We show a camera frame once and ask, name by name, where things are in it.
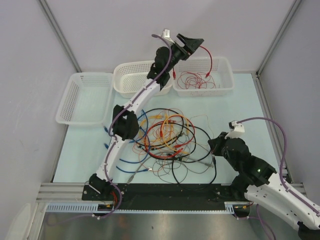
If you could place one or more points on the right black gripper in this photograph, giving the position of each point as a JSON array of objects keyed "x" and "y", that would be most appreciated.
[{"x": 215, "y": 143}]

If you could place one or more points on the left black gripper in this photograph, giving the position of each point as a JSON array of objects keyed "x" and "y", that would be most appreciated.
[{"x": 191, "y": 45}]

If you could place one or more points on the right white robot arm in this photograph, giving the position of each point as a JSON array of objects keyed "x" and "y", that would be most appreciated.
[{"x": 259, "y": 182}]

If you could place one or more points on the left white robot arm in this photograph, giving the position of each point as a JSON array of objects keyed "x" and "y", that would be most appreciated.
[{"x": 124, "y": 126}]

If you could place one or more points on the right white plastic basket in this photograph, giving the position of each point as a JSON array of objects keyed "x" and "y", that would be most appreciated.
[{"x": 203, "y": 77}]

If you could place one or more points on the white plastic basket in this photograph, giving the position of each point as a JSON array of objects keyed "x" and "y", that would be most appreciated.
[
  {"x": 128, "y": 78},
  {"x": 203, "y": 77},
  {"x": 86, "y": 99}
]

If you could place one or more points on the middle white plastic basket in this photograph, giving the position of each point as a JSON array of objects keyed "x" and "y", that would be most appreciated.
[{"x": 128, "y": 78}]

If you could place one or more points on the left white plastic basket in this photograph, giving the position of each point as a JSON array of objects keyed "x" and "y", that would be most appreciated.
[{"x": 86, "y": 99}]

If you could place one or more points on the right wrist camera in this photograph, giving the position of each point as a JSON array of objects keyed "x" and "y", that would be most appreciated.
[{"x": 236, "y": 130}]

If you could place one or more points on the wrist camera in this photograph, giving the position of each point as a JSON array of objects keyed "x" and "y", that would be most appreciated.
[
  {"x": 167, "y": 36},
  {"x": 236, "y": 130}
]

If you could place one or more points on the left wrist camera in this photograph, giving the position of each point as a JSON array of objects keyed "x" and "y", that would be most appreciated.
[{"x": 167, "y": 36}]

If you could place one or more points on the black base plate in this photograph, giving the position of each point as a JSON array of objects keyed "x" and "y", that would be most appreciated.
[{"x": 164, "y": 196}]

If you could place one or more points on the aluminium frame post right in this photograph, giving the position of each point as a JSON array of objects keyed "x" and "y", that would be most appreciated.
[{"x": 279, "y": 35}]

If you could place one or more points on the aluminium frame post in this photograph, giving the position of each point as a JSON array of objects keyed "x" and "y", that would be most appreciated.
[
  {"x": 48, "y": 13},
  {"x": 279, "y": 35}
]

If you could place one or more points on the aluminium frame post left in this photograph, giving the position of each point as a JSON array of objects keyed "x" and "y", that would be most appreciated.
[{"x": 48, "y": 13}]

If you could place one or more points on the white slotted cable duct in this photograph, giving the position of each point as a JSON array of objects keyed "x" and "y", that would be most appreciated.
[{"x": 97, "y": 208}]

